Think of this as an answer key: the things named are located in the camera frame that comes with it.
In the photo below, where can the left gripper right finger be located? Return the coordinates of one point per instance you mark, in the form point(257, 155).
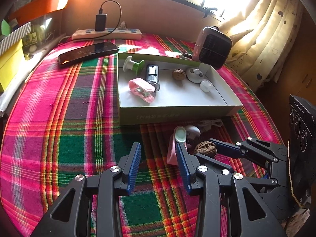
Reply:
point(187, 166)

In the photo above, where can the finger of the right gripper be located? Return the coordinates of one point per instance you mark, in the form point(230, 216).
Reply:
point(215, 165)
point(227, 149)

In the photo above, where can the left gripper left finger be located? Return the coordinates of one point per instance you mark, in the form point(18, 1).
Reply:
point(130, 167)

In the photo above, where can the brown walnut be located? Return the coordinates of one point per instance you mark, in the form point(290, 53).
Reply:
point(206, 148)
point(178, 74)

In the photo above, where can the pink clip with green pad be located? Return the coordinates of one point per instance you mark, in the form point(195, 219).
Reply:
point(179, 136)

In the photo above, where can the small white round cap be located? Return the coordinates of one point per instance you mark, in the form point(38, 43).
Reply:
point(206, 86)

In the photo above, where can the black lighter device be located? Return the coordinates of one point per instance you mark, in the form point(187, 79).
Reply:
point(152, 76)

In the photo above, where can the black appliance with dials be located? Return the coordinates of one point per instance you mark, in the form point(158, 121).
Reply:
point(302, 146)

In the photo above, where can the white round dome gadget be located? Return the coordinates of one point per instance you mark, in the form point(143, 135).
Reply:
point(194, 75)

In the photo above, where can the plaid bedspread cloth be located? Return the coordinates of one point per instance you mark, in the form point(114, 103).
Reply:
point(64, 123)

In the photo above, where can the green white cardboard box tray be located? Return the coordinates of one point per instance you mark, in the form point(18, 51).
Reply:
point(176, 100)

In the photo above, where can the green white suction hook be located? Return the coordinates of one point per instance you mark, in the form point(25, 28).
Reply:
point(130, 64)

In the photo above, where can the cream heart curtain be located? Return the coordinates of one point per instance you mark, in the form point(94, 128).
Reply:
point(262, 35)

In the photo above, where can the black smartphone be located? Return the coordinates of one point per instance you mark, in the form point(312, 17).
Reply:
point(89, 52)

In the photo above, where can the white power strip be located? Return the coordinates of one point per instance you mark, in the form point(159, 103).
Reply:
point(108, 33)

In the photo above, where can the white plug in strip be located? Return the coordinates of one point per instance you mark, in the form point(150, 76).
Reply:
point(122, 26)

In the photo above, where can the black charger adapter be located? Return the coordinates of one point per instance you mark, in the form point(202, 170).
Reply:
point(100, 22)

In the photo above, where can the yellow box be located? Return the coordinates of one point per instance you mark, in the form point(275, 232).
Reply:
point(11, 60)

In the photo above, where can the striped white box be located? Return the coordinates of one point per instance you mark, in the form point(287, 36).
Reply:
point(14, 37)

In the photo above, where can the orange tray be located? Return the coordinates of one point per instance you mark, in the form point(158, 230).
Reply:
point(36, 9)

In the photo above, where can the green box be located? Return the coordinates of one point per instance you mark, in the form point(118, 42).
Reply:
point(5, 28)

